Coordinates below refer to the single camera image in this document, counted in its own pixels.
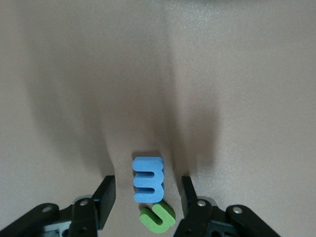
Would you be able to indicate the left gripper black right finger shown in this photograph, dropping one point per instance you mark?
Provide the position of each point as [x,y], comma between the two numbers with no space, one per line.
[197,219]

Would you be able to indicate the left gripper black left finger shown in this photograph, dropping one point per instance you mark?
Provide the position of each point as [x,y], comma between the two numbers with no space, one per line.
[84,217]

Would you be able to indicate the green foam letter n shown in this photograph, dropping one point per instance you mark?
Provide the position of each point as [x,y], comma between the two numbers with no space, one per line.
[150,222]

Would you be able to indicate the brown table mat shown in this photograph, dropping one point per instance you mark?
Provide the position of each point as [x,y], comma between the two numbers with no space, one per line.
[158,61]

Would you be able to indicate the blue foam letter m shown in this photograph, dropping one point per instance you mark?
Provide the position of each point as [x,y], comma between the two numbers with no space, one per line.
[158,180]

